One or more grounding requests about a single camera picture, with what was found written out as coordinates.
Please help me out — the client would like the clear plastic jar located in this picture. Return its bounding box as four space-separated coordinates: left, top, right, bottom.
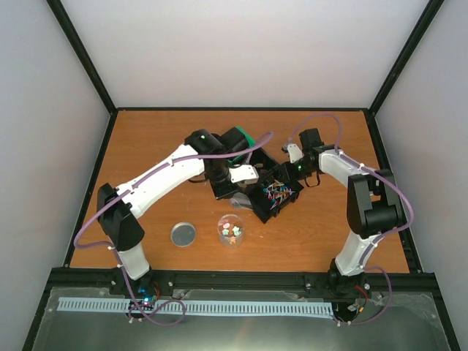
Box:
216 214 245 248

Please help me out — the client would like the green candy bin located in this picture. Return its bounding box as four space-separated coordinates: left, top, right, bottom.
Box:
220 127 255 167

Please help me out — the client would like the black lollipop candy bin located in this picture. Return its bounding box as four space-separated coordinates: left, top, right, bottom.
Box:
247 175 304 224

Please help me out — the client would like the silver jar lid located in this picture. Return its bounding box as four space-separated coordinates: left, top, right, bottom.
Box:
170 222 197 247

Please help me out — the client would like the metal scoop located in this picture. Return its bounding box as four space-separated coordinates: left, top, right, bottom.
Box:
230 192 253 211

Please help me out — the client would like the black popsicle candy bin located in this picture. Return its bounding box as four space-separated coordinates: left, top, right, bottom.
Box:
249 148 283 187

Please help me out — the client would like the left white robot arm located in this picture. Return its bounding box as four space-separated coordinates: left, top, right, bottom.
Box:
97 127 254 295

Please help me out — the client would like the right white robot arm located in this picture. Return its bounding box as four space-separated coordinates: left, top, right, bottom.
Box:
282 129 404 297

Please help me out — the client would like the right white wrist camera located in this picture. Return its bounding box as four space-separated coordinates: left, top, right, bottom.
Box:
282 143 303 164

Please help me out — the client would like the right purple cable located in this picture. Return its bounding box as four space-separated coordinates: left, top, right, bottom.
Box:
287 113 415 327

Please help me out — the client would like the purple cable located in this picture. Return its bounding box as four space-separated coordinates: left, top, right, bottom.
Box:
73 131 275 326
287 113 415 327

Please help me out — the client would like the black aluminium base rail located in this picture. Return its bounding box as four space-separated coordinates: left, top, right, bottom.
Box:
46 268 439 298

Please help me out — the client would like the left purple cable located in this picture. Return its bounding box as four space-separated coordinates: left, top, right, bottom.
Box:
73 131 275 326

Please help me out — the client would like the light blue cable duct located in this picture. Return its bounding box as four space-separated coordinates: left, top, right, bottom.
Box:
56 297 333 319

